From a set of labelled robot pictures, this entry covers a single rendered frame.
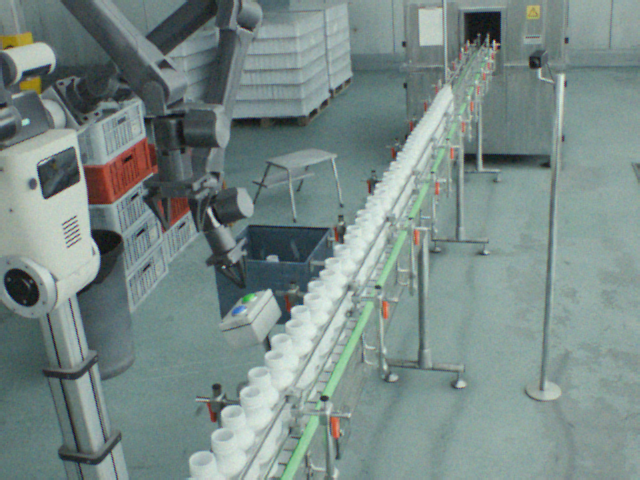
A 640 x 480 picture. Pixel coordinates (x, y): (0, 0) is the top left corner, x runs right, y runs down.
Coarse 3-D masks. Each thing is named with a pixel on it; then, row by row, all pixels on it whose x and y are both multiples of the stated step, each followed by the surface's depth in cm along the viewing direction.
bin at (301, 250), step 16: (256, 224) 255; (256, 240) 257; (272, 240) 255; (288, 240) 253; (304, 240) 252; (320, 240) 236; (256, 256) 260; (288, 256) 256; (304, 256) 254; (320, 256) 236; (256, 272) 226; (272, 272) 224; (288, 272) 223; (304, 272) 221; (224, 288) 232; (256, 288) 228; (272, 288) 227; (288, 288) 225; (304, 288) 223; (224, 304) 234; (288, 320) 229
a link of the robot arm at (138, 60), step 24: (72, 0) 113; (96, 0) 113; (96, 24) 114; (120, 24) 114; (120, 48) 114; (144, 48) 115; (120, 72) 115; (144, 72) 114; (168, 72) 116; (168, 96) 114
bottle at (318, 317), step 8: (304, 296) 150; (312, 296) 152; (320, 296) 150; (304, 304) 151; (312, 304) 149; (320, 304) 149; (312, 312) 149; (320, 312) 150; (312, 320) 149; (320, 320) 149; (320, 328) 150; (328, 336) 152; (320, 344) 151; (328, 344) 152; (320, 352) 152; (320, 360) 152; (328, 360) 154
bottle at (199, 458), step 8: (192, 456) 104; (200, 456) 105; (208, 456) 105; (192, 464) 103; (200, 464) 105; (208, 464) 102; (192, 472) 102; (200, 472) 102; (208, 472) 102; (216, 472) 104
